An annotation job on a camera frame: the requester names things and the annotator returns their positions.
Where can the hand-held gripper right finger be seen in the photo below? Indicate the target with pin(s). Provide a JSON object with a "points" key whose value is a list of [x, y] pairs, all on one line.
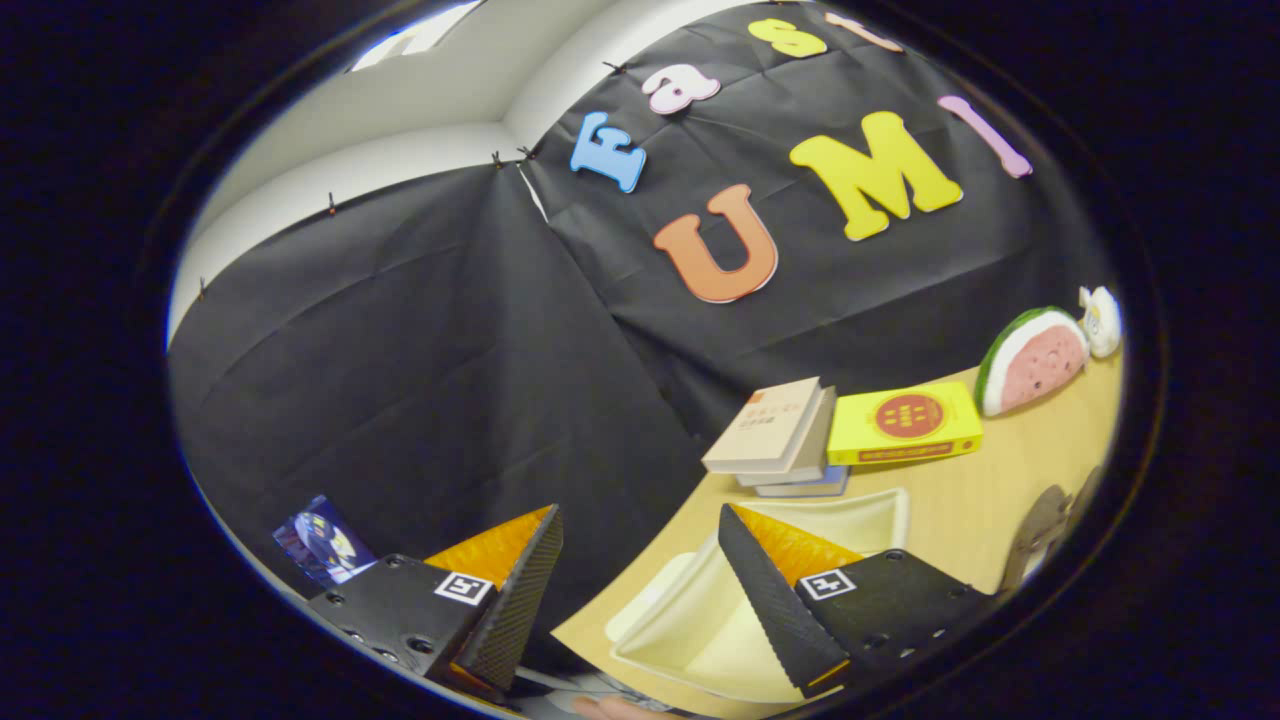
{"points": [[770, 600]]}

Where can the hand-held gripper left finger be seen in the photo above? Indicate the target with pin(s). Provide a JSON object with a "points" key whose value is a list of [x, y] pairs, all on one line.
{"points": [[520, 600]]}

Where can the cream fabric storage box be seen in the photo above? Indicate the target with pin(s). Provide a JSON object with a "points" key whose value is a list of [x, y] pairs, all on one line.
{"points": [[690, 625]]}

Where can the blue book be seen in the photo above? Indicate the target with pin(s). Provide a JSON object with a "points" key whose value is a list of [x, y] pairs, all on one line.
{"points": [[800, 488]]}

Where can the grey book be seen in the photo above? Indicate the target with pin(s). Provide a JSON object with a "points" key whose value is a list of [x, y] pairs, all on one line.
{"points": [[818, 440]]}

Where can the beige book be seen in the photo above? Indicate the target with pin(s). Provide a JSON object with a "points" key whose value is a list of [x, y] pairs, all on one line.
{"points": [[765, 425]]}

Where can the blue printed packet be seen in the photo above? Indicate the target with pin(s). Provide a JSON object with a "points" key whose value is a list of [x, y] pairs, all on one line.
{"points": [[320, 540]]}

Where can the yellow book with red circle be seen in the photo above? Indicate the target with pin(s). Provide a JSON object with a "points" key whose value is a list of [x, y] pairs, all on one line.
{"points": [[905, 415]]}

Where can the watermelon slice plush toy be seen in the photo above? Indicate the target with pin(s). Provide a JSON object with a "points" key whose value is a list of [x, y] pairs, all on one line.
{"points": [[1040, 360]]}

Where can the white plush toy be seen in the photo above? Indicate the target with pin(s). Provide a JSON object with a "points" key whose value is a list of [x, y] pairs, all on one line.
{"points": [[1102, 325]]}

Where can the long ceiling light panel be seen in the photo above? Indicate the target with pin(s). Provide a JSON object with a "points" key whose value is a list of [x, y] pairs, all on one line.
{"points": [[420, 35]]}

